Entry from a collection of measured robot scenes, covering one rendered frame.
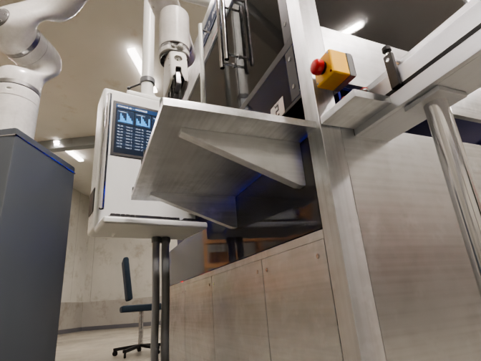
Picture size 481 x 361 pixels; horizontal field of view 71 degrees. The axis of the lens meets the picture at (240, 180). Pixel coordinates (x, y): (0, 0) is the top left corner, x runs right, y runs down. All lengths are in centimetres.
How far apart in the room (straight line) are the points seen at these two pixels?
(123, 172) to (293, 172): 102
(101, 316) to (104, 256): 197
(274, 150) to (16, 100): 70
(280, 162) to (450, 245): 51
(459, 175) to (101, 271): 1276
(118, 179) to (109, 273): 1137
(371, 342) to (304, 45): 78
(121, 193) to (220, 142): 92
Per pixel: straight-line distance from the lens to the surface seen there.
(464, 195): 80
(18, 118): 107
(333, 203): 83
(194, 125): 84
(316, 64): 91
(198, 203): 132
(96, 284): 1319
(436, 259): 102
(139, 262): 1266
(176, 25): 102
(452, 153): 82
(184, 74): 91
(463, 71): 83
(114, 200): 169
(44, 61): 125
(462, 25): 83
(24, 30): 119
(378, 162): 98
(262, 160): 89
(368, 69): 116
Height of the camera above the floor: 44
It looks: 20 degrees up
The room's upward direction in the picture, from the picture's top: 5 degrees counter-clockwise
